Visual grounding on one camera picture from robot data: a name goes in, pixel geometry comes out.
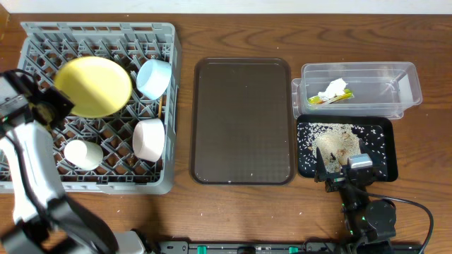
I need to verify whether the yellow plate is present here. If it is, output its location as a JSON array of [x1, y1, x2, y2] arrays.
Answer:
[[54, 56, 133, 119]]

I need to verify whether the white cup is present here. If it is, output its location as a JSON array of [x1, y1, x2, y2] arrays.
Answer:
[[64, 140, 103, 171]]

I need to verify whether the white paper napkin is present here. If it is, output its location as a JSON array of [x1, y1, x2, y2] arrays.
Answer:
[[318, 78, 347, 100]]

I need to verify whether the pink white bowl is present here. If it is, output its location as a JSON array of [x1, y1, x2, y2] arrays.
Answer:
[[132, 119, 165, 162]]

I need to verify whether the light blue bowl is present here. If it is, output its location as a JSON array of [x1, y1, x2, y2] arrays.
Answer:
[[136, 59, 172, 100]]

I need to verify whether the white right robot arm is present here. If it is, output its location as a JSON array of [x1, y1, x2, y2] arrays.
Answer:
[[314, 140, 396, 253]]

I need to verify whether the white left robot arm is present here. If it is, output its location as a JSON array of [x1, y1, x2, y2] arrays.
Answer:
[[1, 69, 152, 254]]

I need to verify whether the clear plastic waste bin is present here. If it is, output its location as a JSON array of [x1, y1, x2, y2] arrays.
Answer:
[[291, 61, 423, 119]]

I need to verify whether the grey dishwasher rack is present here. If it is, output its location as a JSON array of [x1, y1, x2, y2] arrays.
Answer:
[[18, 22, 182, 195]]

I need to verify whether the black tray with rice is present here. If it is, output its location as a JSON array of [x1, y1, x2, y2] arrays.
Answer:
[[297, 115, 398, 182]]

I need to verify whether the green yellow wrapper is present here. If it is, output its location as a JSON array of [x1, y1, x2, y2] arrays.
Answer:
[[308, 89, 355, 104]]

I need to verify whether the dark brown serving tray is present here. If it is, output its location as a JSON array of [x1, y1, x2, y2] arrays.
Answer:
[[189, 57, 296, 186]]

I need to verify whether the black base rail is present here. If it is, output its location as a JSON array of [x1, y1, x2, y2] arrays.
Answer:
[[158, 241, 421, 254]]

